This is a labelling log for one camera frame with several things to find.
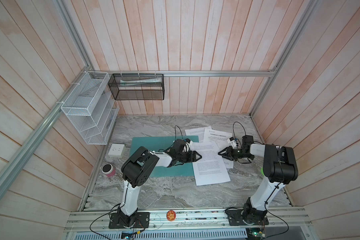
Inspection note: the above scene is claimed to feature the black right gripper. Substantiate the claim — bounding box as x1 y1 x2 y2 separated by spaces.
218 146 252 161

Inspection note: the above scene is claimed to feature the white power socket box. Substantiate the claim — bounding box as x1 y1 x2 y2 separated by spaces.
108 143 126 158

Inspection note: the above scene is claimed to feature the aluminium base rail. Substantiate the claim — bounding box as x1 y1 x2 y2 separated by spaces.
64 207 318 240

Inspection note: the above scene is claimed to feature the pink tape roll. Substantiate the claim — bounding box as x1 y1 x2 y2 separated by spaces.
101 163 116 178

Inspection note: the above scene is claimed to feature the white wire mesh shelf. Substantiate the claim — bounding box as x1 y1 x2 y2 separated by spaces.
61 72 120 145

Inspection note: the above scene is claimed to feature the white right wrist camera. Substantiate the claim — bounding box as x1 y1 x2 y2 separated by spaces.
227 137 238 149

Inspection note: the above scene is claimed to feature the teal file folder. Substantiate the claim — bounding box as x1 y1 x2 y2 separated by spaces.
130 136 199 178

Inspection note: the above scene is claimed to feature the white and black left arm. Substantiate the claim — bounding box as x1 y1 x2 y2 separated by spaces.
117 139 203 228

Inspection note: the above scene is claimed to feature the red round sticker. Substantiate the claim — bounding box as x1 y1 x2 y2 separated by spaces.
166 210 176 222

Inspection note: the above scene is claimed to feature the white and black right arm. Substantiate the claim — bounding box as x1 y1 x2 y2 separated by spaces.
218 135 299 226

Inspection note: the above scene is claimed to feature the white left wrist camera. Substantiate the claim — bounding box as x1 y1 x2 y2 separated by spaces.
183 139 193 152

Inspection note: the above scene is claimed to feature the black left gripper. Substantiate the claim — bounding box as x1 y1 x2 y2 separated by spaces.
176 150 202 163

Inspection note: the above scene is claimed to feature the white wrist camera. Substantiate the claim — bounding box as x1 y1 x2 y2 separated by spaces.
183 139 193 152
227 137 238 149

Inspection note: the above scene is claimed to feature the paper with English text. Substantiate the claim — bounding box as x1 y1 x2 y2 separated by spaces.
191 142 231 186

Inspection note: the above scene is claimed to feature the black wire mesh basket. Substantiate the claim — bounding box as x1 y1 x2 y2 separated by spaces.
108 73 165 101

